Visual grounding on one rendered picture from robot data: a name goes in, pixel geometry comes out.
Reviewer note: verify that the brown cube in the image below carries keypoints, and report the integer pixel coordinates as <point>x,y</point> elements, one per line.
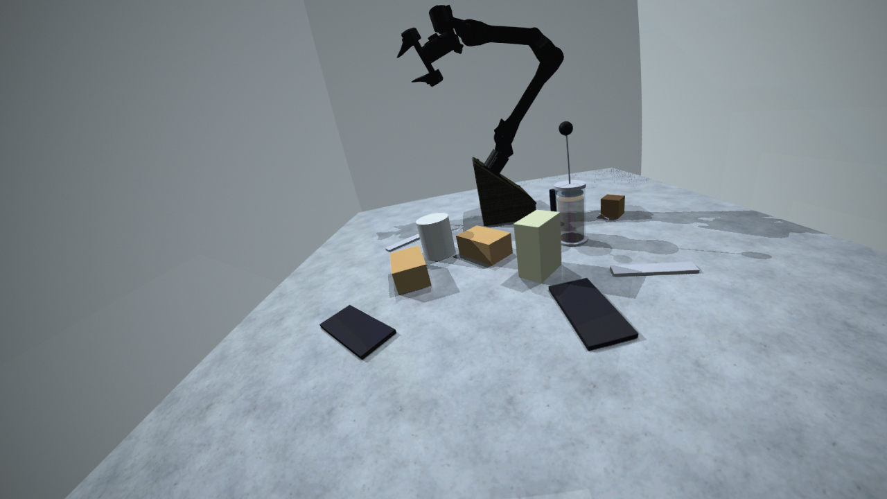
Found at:
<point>612,206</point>

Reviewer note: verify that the grey cylinder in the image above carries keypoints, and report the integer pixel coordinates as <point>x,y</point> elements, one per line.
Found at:
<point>436,236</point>

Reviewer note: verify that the tan rectangular block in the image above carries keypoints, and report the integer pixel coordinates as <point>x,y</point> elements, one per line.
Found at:
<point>484,244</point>
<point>409,270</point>

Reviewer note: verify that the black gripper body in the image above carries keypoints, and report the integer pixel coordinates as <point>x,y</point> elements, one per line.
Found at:
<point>428,53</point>

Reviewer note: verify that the glass french press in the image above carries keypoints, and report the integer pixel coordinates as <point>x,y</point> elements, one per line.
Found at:
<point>569,199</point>

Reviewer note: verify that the white flat bar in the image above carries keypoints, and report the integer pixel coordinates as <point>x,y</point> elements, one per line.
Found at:
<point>653,269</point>
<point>402,243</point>

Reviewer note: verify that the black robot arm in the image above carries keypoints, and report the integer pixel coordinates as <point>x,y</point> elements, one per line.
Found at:
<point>475,33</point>

